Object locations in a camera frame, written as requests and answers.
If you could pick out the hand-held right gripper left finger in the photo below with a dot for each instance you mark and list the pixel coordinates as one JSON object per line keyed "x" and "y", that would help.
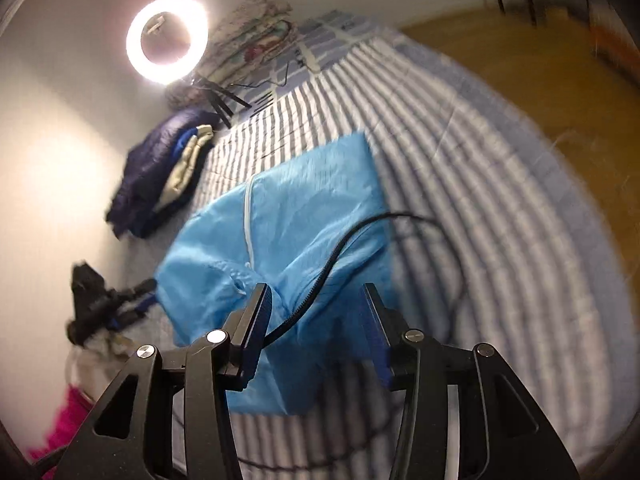
{"x": 257, "y": 320}

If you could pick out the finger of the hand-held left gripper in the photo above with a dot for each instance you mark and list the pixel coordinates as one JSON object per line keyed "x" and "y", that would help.
{"x": 132, "y": 312}
{"x": 137, "y": 290}

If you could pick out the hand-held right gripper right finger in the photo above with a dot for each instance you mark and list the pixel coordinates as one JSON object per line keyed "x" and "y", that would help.
{"x": 376, "y": 340}

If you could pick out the light blue jacket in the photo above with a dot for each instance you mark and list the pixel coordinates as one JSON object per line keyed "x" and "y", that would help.
{"x": 300, "y": 200}

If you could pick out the person's left forearm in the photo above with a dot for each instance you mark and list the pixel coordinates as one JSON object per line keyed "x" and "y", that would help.
{"x": 100, "y": 365}

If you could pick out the person's pink clothing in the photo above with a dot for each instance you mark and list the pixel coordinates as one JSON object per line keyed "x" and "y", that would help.
{"x": 65, "y": 425}

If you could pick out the navy down jacket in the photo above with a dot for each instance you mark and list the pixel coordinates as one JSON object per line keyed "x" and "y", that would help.
{"x": 145, "y": 160}

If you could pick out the folded cream garment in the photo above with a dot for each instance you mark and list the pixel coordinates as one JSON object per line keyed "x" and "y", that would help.
{"x": 187, "y": 160}

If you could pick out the folded blue garment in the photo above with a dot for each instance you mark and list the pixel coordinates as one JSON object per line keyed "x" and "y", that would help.
{"x": 182, "y": 142}

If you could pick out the bed with striped sheet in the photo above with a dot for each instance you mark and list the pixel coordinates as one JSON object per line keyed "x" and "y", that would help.
{"x": 500, "y": 210}

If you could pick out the black tripod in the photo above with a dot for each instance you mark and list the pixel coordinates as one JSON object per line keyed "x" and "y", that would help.
{"x": 220, "y": 105}

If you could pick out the phone holder clip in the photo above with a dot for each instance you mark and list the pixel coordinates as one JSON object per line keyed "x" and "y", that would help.
{"x": 156, "y": 24}

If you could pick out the patterned pillows pile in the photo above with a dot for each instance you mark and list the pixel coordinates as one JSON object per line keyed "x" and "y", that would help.
{"x": 250, "y": 35}

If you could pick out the blue patchwork bed sheet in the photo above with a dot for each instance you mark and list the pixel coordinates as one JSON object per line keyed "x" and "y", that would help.
{"x": 325, "y": 35}

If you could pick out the orange stool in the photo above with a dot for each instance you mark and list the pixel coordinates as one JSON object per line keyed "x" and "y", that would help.
{"x": 617, "y": 42}

